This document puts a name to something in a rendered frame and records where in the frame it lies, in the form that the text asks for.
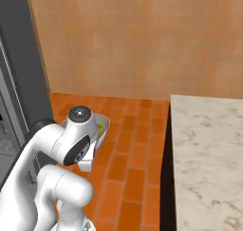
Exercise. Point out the green cucumber piece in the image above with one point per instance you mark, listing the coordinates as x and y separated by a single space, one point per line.
101 130

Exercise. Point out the clear vegetable container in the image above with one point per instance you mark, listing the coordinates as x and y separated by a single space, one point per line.
104 124

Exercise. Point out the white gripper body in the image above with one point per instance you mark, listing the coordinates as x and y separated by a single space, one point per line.
87 161

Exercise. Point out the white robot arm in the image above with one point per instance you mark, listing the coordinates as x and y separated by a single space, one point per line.
38 165

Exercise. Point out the dark grey fridge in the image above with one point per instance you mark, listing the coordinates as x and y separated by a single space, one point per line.
22 67

